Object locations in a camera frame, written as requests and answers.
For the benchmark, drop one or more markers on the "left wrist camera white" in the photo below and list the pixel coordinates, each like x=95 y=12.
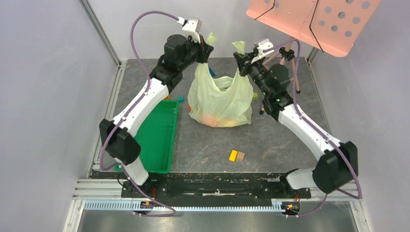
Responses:
x=191 y=27

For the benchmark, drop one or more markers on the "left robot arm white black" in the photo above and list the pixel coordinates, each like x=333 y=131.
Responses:
x=118 y=134

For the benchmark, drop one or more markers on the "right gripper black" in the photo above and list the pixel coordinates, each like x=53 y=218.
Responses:
x=244 y=64

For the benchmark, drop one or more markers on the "orange fake fruit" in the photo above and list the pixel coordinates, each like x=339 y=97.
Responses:
x=209 y=120

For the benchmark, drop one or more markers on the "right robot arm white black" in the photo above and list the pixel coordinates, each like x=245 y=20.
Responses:
x=337 y=161

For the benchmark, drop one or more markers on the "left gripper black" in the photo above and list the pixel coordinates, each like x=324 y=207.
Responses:
x=204 y=50

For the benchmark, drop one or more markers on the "pink music stand desk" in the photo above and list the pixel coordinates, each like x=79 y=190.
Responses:
x=328 y=25

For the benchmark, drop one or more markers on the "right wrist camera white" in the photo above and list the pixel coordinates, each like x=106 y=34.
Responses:
x=261 y=50

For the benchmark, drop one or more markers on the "blue lego brick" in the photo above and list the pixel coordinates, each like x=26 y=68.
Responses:
x=211 y=72

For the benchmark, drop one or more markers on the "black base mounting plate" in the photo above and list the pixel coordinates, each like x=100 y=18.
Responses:
x=220 y=189

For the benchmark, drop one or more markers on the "yellow fake fruit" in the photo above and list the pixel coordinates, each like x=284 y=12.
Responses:
x=232 y=122

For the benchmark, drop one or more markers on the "white cable duct strip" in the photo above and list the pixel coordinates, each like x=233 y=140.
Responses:
x=137 y=205

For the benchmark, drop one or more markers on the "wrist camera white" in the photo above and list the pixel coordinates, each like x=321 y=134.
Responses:
x=191 y=27
x=261 y=50

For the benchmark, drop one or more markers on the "pale green plastic bag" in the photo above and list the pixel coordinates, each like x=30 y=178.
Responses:
x=224 y=97

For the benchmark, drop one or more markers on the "yellow block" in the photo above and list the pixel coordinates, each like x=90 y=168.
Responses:
x=233 y=155

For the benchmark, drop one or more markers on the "brown wooden block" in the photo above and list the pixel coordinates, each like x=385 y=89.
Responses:
x=240 y=156

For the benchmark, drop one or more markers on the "green plastic tray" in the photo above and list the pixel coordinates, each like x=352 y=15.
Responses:
x=156 y=137

